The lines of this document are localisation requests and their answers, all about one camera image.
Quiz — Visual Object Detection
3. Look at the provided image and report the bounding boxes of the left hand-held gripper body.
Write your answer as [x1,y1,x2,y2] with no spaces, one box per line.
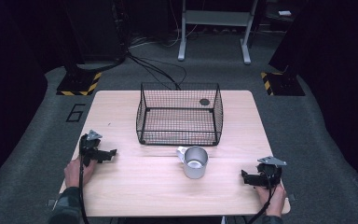
[79,130,107,168]

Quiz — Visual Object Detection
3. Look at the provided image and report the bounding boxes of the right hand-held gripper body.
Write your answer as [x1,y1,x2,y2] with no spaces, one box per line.
[255,156,287,189]

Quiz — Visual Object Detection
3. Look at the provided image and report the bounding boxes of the person's right hand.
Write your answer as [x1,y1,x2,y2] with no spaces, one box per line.
[255,183,287,217]

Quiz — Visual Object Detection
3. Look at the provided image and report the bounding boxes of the person's left hand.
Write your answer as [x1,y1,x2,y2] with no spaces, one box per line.
[63,157,98,189]

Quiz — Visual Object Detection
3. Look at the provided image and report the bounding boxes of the silver metal cup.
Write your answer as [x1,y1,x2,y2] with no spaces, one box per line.
[176,146,210,180]

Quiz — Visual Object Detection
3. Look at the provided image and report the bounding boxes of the black striped stand base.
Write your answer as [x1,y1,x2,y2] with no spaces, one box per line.
[260,71,306,97]
[56,72,103,97]

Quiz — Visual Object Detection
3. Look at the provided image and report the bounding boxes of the dark curtain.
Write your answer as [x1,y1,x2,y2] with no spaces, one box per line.
[268,0,358,208]
[0,0,66,194]

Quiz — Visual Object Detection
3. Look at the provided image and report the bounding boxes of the black equipment cabinet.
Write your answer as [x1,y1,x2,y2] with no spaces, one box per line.
[63,0,128,64]

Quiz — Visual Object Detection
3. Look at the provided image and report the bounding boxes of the white metal stand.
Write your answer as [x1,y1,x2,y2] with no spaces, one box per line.
[177,0,259,65]

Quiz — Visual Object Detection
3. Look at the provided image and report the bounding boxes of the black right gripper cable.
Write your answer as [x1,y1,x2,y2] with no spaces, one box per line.
[247,176,278,224]

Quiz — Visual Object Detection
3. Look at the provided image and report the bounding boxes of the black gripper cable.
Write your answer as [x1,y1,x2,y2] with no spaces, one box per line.
[78,136,90,224]
[247,176,278,224]

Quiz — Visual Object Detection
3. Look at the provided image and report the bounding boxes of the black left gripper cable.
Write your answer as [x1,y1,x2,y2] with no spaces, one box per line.
[78,136,90,224]

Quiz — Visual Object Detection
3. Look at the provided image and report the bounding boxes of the black wire mesh basket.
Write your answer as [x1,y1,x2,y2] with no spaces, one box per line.
[135,82,224,147]

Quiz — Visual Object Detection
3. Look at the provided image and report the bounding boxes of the black floor cables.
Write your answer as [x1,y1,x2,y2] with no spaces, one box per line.
[126,31,188,91]

